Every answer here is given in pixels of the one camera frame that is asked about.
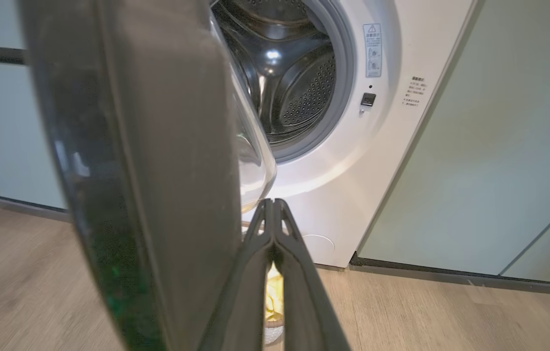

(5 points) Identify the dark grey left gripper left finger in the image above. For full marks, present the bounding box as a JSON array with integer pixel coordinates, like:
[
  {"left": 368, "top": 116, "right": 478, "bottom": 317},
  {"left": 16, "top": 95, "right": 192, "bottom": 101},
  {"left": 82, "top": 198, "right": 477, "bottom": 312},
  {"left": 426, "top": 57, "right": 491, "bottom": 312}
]
[{"left": 199, "top": 198, "right": 274, "bottom": 351}]

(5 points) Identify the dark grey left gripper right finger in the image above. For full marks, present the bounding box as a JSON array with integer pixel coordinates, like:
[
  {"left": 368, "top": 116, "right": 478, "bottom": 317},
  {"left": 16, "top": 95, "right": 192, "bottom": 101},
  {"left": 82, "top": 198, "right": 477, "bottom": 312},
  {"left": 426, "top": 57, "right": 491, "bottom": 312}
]
[{"left": 273, "top": 198, "right": 352, "bottom": 351}]

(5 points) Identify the cream bear print garment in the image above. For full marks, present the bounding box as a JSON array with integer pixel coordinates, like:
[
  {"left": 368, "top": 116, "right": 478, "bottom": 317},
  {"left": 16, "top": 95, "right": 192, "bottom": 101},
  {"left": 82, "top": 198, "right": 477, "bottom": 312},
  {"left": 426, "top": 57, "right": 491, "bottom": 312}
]
[{"left": 264, "top": 265, "right": 286, "bottom": 322}]

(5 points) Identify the black round glass washer door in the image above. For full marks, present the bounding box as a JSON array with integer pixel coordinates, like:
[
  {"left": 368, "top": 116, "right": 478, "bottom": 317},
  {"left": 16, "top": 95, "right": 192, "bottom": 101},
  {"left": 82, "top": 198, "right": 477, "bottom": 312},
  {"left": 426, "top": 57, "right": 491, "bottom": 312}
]
[{"left": 16, "top": 0, "right": 278, "bottom": 351}]

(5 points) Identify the white front-load washing machine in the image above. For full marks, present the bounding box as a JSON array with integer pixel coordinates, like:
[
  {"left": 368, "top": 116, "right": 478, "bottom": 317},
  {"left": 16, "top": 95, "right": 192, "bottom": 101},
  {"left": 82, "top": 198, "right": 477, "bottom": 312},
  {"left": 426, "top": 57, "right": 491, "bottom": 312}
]
[{"left": 209, "top": 0, "right": 478, "bottom": 269}]

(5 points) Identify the stainless steel washing machine drum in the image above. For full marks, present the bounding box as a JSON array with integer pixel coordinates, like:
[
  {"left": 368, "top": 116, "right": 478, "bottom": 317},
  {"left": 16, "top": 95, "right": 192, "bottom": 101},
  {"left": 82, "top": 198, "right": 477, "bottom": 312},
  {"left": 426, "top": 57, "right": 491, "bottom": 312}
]
[{"left": 211, "top": 0, "right": 337, "bottom": 145}]

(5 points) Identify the cream basket with brown rim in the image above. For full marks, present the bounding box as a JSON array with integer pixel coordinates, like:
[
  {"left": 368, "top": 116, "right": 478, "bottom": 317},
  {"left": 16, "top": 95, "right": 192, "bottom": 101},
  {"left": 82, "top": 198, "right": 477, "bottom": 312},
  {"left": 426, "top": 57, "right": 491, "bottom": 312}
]
[{"left": 262, "top": 312, "right": 286, "bottom": 345}]

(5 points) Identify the round white filter cover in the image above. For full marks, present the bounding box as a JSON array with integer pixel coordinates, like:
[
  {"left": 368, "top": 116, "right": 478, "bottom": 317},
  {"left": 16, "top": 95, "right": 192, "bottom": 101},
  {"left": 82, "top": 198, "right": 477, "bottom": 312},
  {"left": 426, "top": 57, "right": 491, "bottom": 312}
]
[{"left": 301, "top": 234, "right": 336, "bottom": 254}]

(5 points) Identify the black cabinet plinth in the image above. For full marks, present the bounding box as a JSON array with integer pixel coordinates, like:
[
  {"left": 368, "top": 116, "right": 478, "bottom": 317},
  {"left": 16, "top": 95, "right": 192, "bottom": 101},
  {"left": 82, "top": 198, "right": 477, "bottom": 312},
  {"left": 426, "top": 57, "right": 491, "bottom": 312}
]
[
  {"left": 0, "top": 189, "right": 72, "bottom": 223},
  {"left": 349, "top": 252, "right": 550, "bottom": 297}
]

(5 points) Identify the small black text label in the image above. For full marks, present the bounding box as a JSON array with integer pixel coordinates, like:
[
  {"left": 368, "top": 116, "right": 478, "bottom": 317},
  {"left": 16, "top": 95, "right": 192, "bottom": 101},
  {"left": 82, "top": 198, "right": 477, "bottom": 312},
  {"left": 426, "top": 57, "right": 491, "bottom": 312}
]
[{"left": 403, "top": 75, "right": 427, "bottom": 108}]

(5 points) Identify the grey warning sticker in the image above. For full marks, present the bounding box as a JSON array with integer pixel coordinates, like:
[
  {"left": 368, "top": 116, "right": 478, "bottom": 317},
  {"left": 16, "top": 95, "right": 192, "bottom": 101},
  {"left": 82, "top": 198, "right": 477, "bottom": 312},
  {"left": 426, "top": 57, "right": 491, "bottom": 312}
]
[{"left": 363, "top": 23, "right": 383, "bottom": 79}]

